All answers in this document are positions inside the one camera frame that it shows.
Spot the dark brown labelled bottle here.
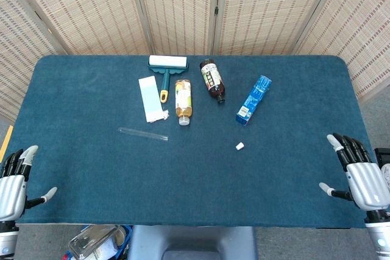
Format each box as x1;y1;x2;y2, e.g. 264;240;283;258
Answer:
199;58;227;105

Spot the yellow tea plastic bottle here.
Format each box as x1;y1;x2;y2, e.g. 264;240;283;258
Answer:
174;79;193;126

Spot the blue toothpaste box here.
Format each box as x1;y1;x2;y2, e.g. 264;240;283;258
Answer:
235;74;273;127

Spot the black device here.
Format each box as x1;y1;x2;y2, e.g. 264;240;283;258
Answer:
374;147;390;166

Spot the white round gauge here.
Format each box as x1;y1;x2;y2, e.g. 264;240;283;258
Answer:
380;164;390;191

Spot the white and blue paper card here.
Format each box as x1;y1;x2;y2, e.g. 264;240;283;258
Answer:
138;76;169;124

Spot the woven bamboo folding screen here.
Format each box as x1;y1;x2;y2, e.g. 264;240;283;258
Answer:
0;0;390;124

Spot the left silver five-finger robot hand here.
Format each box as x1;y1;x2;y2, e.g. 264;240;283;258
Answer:
0;145;58;223

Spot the clear glass test tube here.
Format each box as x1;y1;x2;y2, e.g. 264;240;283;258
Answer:
118;127;169;142

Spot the blue table cloth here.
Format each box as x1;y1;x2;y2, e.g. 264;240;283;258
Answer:
1;55;385;230

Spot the yellow wooden board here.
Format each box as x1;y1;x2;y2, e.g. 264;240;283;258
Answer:
0;125;14;163

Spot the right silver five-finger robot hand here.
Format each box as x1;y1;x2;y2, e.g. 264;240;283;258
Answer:
319;133;390;212

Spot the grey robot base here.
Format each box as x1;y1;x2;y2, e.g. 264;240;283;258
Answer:
127;225;259;260

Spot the teal lint roller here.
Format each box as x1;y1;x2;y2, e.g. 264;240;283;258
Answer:
147;55;190;104

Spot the clear plastic container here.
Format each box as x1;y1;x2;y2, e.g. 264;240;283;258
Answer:
62;225;133;260
68;225;122;260

